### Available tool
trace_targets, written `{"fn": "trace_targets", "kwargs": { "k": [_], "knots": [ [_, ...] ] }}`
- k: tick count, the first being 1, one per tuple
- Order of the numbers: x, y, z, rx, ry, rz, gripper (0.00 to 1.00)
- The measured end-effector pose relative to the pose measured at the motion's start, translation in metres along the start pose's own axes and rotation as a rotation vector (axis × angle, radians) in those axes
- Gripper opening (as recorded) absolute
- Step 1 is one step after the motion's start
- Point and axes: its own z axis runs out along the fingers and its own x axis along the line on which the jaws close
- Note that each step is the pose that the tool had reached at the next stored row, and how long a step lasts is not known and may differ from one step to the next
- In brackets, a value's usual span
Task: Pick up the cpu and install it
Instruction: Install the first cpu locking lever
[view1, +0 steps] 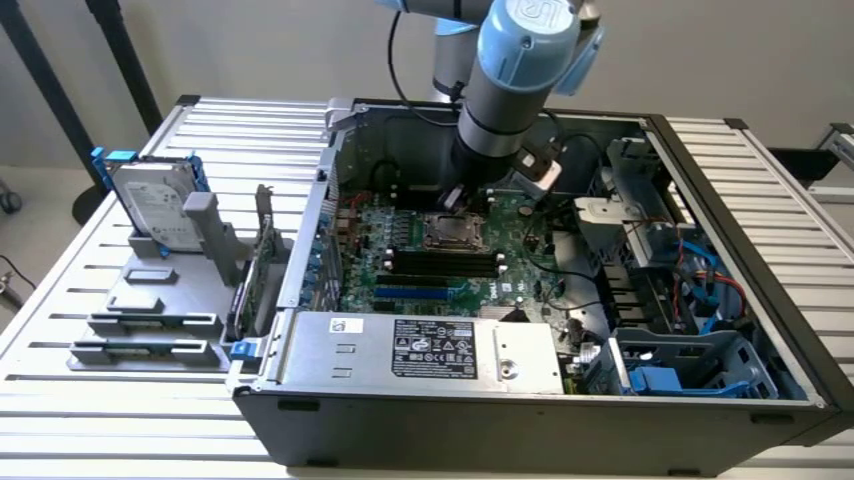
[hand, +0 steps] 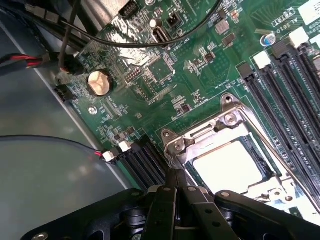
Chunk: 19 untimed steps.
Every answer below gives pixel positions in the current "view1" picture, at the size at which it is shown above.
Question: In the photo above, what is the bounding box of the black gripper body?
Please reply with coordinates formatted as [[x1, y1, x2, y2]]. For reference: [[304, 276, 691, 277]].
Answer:
[[450, 140, 528, 192]]

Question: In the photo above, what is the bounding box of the metal CPU socket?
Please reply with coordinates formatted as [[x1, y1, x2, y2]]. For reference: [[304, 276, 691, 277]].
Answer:
[[419, 212, 494, 253]]

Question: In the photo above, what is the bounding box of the green Dell motherboard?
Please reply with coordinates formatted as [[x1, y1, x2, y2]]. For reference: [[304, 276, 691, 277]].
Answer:
[[318, 185, 568, 326]]

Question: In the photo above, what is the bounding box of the black RAM slot bank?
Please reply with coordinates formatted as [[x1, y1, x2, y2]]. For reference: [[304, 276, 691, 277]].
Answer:
[[387, 245, 506, 279]]

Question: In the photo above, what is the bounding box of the black expansion slot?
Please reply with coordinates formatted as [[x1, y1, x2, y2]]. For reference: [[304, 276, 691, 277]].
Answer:
[[375, 272, 452, 289]]

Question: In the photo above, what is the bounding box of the black open PC case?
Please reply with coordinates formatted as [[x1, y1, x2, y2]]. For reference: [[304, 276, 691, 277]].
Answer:
[[224, 97, 843, 469]]

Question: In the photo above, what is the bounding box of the blue expansion slot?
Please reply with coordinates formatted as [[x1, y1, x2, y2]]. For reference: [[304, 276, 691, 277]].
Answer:
[[374, 285, 451, 303]]

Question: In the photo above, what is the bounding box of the grey metal disk bay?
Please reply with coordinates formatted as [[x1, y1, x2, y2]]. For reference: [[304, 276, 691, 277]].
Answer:
[[570, 136, 709, 271]]

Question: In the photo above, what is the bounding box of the silver power supply unit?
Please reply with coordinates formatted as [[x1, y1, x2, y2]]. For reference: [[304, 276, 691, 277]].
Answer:
[[271, 311, 568, 395]]

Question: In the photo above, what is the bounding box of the green graphics card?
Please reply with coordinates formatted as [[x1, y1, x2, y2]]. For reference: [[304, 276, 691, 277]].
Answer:
[[225, 183, 284, 343]]

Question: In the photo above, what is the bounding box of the grey parts rack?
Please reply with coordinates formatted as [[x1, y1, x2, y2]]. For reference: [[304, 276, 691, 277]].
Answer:
[[65, 191, 295, 373]]

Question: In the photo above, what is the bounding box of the grey metal drive cage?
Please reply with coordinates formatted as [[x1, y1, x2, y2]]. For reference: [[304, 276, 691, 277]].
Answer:
[[596, 325, 782, 401]]

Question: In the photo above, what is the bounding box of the black stand pole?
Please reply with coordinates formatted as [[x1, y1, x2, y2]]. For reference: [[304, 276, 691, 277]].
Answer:
[[0, 0, 164, 226]]

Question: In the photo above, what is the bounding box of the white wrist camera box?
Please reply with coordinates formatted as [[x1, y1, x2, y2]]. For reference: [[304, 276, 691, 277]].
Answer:
[[500, 147, 563, 202]]

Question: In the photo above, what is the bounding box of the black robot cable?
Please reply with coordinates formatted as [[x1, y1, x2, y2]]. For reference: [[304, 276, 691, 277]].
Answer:
[[387, 10, 462, 127]]

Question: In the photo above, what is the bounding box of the blue SATA wire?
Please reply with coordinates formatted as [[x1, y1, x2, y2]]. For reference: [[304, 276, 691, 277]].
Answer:
[[686, 238, 733, 335]]

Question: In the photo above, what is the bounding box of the hard disk in blue bracket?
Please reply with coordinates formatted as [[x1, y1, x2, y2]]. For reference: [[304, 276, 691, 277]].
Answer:
[[88, 146, 211, 260]]

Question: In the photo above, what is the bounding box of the red SATA wire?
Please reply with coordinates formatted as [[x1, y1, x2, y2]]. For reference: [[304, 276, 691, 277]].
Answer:
[[671, 240, 747, 327]]

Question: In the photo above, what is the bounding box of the blue drive bracket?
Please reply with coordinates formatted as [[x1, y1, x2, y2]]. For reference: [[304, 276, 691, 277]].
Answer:
[[628, 366, 683, 396]]

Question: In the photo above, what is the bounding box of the black cable on floor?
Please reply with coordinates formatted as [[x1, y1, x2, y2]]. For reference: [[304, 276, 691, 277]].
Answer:
[[0, 254, 37, 309]]

